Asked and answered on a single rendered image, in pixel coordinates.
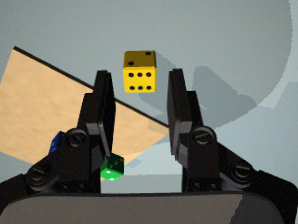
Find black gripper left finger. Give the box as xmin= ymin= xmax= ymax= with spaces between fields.
xmin=0 ymin=70 xmax=116 ymax=216

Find yellow die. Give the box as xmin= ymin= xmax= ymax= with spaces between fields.
xmin=123 ymin=50 xmax=157 ymax=93

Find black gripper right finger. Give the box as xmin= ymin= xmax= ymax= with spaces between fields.
xmin=167 ymin=69 xmax=298 ymax=224

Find blue die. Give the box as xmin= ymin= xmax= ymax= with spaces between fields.
xmin=48 ymin=131 xmax=65 ymax=154

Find tan mat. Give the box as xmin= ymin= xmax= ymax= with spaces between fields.
xmin=0 ymin=46 xmax=169 ymax=165

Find green die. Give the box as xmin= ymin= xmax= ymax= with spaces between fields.
xmin=100 ymin=153 xmax=125 ymax=181

